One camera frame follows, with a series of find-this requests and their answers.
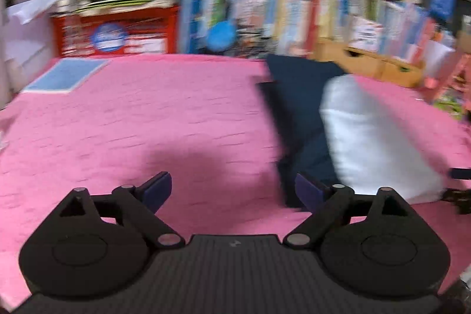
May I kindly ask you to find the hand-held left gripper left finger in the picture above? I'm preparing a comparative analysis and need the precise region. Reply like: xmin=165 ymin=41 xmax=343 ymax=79
xmin=46 ymin=172 xmax=185 ymax=249

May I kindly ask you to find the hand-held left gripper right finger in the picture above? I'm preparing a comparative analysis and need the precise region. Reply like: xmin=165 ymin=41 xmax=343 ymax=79
xmin=283 ymin=173 xmax=422 ymax=249

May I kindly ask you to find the white and navy jacket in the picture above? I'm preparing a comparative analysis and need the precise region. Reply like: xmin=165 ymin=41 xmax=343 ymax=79
xmin=256 ymin=54 xmax=447 ymax=210

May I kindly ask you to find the pink blanket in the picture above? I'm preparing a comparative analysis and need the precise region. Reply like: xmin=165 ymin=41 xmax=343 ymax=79
xmin=0 ymin=53 xmax=471 ymax=311

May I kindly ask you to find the pink miniature dollhouse model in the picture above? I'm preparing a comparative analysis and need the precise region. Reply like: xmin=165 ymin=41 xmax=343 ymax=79
xmin=423 ymin=51 xmax=471 ymax=119

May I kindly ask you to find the wooden desk organizer with drawers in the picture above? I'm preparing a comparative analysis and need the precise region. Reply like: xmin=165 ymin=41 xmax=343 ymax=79
xmin=313 ymin=38 xmax=424 ymax=88

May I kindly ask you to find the black bicycle model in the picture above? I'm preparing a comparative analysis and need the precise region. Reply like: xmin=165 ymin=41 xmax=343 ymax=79
xmin=235 ymin=28 xmax=282 ymax=59

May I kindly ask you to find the row of purple red books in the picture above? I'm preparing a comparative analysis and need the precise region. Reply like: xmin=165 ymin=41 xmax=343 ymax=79
xmin=368 ymin=0 xmax=457 ymax=64

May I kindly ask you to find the red plastic crate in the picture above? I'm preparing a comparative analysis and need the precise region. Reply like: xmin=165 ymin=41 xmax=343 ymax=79
xmin=52 ymin=5 xmax=181 ymax=57

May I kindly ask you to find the white pencil-print box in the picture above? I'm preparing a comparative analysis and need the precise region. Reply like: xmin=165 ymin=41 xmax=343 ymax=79
xmin=348 ymin=18 xmax=385 ymax=53

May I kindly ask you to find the blue round plush ball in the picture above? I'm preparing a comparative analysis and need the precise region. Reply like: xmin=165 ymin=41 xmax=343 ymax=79
xmin=206 ymin=21 xmax=237 ymax=53

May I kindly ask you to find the row of colourful picture books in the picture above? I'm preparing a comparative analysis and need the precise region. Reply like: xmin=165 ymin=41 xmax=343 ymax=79
xmin=178 ymin=0 xmax=319 ymax=57

